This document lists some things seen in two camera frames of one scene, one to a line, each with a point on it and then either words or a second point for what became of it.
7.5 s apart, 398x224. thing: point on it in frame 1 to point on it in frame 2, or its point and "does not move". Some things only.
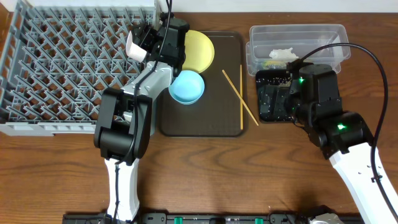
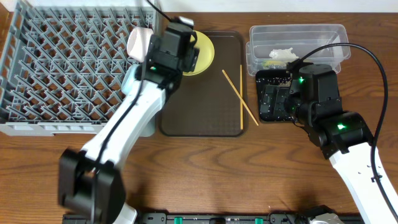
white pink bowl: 133,50 does not move
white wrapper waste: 283,54 does not move
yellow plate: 199,51 does not move
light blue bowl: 186,87 to 130,86
